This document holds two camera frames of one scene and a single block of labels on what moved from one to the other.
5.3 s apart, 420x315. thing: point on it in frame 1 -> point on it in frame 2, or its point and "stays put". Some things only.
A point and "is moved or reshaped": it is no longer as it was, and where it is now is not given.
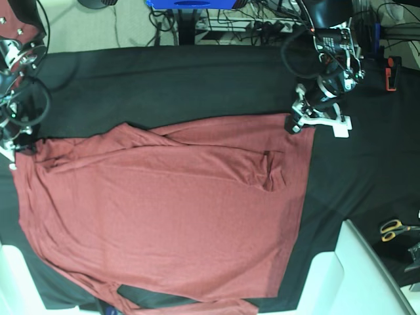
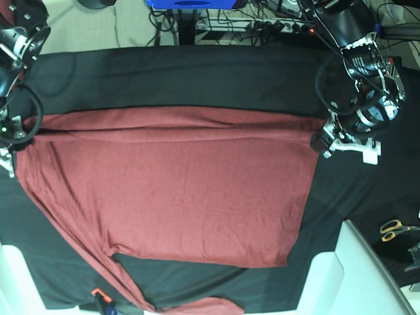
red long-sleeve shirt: [211, 209] is moved or reshaped
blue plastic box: [191, 4] stays put
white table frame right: [352, 280] stays put
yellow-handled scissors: [390, 229] stays put
